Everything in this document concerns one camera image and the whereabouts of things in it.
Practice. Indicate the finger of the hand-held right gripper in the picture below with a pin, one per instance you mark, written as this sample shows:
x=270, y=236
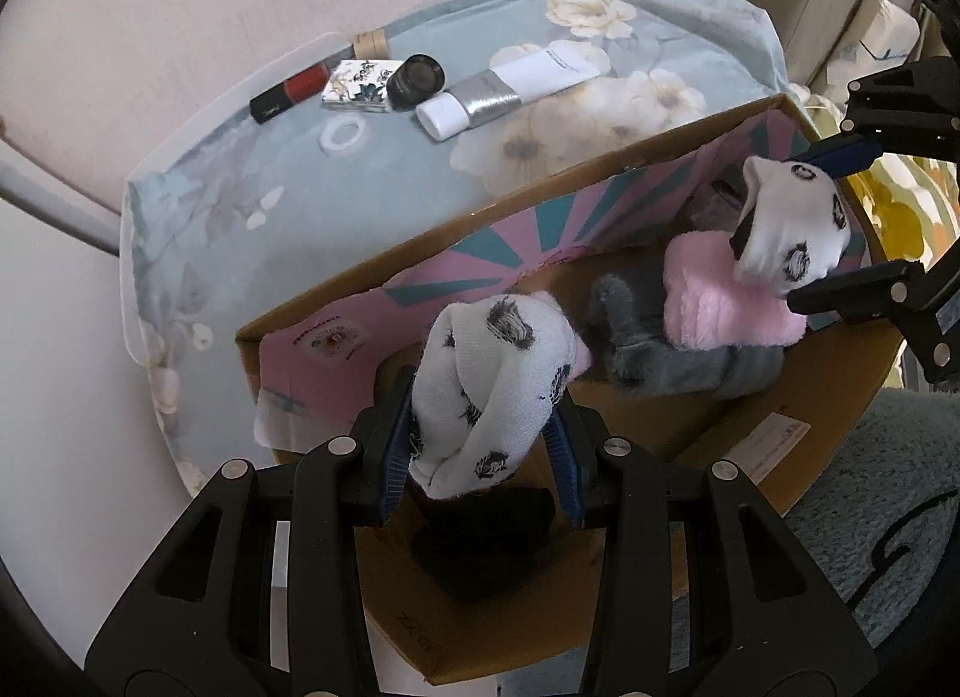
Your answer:
x=855, y=292
x=851, y=153

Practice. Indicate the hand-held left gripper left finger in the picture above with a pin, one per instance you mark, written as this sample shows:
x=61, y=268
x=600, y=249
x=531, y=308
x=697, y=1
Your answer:
x=396, y=457

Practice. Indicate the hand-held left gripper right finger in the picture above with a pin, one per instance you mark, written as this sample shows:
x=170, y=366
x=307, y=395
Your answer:
x=566, y=464

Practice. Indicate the white patterned sock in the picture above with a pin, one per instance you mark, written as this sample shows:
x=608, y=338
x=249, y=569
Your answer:
x=795, y=224
x=495, y=382

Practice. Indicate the black sock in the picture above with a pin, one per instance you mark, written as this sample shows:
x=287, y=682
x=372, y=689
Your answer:
x=487, y=539

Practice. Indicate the grey fluffy sock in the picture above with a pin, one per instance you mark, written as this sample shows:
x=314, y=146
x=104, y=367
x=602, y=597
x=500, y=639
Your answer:
x=660, y=359

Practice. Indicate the pink fluffy sock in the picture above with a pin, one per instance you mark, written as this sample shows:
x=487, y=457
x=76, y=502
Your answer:
x=712, y=307

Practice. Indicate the cardboard box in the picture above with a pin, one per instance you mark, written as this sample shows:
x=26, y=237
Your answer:
x=750, y=427

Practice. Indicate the white and silver tube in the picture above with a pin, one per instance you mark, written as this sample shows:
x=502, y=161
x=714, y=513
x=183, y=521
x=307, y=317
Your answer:
x=510, y=93

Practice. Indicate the small printed white box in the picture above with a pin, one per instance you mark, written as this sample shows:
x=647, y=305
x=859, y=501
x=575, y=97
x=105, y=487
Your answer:
x=360, y=85

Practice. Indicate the red and black lipstick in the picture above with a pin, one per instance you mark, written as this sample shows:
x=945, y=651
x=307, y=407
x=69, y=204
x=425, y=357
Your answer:
x=289, y=93

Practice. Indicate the black round jar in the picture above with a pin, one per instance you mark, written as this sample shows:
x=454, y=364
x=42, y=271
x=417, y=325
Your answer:
x=416, y=78

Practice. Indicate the grey fluffy rug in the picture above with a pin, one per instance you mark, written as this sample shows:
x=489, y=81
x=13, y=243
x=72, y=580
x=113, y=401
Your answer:
x=862, y=502

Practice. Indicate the floral tablecloth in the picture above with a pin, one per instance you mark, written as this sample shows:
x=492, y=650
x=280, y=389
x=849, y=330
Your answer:
x=262, y=232

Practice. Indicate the grey door frame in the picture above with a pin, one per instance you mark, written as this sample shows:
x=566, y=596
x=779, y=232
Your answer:
x=52, y=205

